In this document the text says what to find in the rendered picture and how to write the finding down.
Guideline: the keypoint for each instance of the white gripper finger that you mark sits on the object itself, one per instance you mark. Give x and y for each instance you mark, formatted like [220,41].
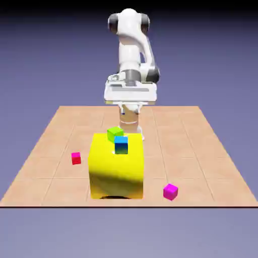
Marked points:
[138,107]
[122,107]

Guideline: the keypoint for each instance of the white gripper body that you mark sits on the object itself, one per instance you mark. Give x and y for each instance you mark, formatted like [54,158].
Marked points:
[131,94]

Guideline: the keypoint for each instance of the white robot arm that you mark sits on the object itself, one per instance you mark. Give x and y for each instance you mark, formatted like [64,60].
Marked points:
[131,40]

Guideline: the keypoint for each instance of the small green cube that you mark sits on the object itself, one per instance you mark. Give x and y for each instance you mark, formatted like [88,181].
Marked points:
[112,133]

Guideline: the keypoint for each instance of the small blue cube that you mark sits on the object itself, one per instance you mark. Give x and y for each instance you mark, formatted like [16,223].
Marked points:
[121,145]

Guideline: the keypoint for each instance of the small red cube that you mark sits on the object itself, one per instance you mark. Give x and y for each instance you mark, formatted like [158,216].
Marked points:
[76,158]

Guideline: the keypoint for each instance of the small magenta cube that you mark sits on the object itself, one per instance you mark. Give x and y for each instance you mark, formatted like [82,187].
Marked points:
[170,191]

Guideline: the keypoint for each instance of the large yellow box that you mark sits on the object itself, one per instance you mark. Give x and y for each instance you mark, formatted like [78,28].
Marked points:
[114,171]

